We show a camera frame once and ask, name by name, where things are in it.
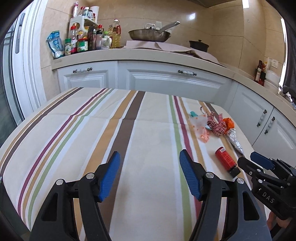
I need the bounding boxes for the red spray can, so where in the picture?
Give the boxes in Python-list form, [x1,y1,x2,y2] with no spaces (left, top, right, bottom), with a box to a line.
[215,147,240,178]

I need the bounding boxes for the silver foil wrapper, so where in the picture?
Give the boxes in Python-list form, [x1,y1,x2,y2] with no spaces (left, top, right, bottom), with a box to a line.
[226,128,244,156]

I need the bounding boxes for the red checkered ribbon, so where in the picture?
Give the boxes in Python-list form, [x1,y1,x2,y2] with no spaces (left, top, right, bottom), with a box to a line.
[200,106,227,137]

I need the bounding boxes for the clear orange dotted wrapper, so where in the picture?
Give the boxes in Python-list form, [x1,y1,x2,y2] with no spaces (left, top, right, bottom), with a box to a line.
[189,111,209,143]

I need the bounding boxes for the green white probiotic sachet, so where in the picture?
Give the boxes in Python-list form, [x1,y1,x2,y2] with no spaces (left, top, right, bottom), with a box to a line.
[189,111,212,131]

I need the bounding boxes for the person's right hand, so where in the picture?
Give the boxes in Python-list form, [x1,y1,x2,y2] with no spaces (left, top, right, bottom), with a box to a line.
[267,211,291,230]

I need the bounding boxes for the dark grey hanging cloth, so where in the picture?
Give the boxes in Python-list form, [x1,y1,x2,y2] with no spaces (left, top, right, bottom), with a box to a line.
[282,17,295,104]

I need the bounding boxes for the white stacked bowls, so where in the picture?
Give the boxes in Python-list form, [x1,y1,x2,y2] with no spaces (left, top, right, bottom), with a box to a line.
[264,70,280,94]

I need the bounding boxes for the striped tablecloth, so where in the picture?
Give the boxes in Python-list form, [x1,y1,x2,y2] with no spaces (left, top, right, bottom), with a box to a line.
[1,87,238,240]

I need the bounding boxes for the dark sauce bottle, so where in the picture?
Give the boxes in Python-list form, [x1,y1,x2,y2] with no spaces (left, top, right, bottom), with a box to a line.
[254,60,262,82]

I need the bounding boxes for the black casserole pot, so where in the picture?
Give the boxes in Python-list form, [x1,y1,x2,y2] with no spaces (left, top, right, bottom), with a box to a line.
[189,40,209,52]

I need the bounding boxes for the pink stove cover cloth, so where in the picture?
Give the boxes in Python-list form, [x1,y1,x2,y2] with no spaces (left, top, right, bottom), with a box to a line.
[120,41,224,68]

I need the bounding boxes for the steel frying pan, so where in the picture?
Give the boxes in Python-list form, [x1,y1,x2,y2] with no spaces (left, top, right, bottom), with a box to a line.
[128,21,181,42]

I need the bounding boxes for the blue white snack bag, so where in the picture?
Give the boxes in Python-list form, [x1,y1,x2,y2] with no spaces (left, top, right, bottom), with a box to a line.
[47,31,65,59]

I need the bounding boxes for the white spice rack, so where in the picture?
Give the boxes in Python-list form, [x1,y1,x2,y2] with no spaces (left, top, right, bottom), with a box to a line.
[69,16,98,33]

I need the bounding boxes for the cooking oil bottle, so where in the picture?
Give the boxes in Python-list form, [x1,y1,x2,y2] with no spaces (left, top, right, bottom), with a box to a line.
[108,19,121,48]

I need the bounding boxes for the paper towel roll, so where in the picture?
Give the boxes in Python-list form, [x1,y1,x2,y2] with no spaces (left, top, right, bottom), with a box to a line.
[90,6,99,22]

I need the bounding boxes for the cabinet door handle right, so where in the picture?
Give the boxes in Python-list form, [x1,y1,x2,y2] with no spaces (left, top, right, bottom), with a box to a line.
[264,116,275,135]

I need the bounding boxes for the cabinet door handle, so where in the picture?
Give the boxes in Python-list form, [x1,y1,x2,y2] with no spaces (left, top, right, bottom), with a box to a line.
[256,109,267,127]
[264,116,275,135]

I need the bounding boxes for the cabinet door handle left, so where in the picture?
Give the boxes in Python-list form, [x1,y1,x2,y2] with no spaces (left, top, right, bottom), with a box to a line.
[256,109,267,127]

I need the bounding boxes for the wall power socket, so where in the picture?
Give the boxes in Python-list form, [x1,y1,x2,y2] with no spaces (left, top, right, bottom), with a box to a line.
[271,59,278,69]

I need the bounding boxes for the middle drawer handle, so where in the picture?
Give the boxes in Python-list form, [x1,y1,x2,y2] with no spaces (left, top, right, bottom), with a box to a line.
[178,70,197,76]

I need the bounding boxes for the drawer handle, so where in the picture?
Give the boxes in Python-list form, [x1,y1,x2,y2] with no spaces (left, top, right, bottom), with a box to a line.
[178,70,197,76]
[73,67,93,73]

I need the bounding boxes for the left drawer handle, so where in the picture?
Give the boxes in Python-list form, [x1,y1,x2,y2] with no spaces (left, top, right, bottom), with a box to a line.
[73,67,93,73]

